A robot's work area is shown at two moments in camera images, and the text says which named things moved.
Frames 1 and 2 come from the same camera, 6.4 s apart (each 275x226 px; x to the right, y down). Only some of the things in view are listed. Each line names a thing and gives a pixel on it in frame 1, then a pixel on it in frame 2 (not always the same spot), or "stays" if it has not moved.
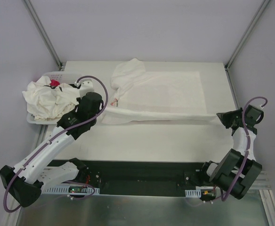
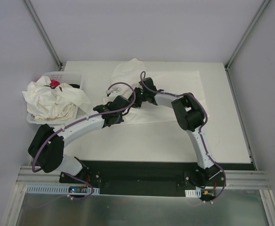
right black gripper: (230, 118) -> (136, 100)
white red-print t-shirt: (141, 96) stays
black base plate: (167, 179) stays
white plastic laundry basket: (64, 77) stays
